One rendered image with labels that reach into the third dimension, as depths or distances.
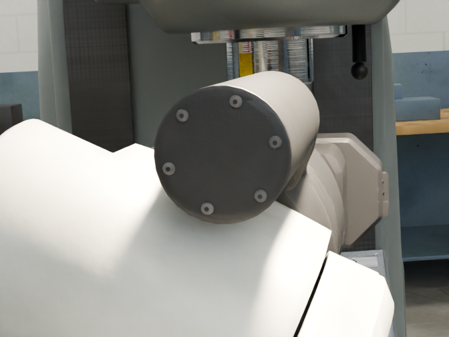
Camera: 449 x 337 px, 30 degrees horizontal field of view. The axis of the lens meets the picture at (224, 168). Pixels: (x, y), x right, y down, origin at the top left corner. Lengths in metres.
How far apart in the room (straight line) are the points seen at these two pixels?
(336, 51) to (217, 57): 0.12
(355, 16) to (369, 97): 0.45
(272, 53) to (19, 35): 4.30
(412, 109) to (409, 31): 0.77
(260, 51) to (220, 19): 0.05
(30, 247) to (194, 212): 0.05
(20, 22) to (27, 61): 0.21
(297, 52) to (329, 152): 0.08
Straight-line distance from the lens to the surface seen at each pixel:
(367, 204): 0.41
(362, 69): 0.47
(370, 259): 0.88
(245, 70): 0.44
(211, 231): 0.23
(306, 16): 0.39
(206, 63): 0.83
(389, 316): 0.23
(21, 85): 4.71
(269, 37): 0.42
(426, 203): 4.98
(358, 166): 0.41
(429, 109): 4.23
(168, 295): 0.22
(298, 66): 0.45
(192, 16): 0.40
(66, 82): 0.84
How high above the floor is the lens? 1.30
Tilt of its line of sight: 9 degrees down
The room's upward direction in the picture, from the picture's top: 3 degrees counter-clockwise
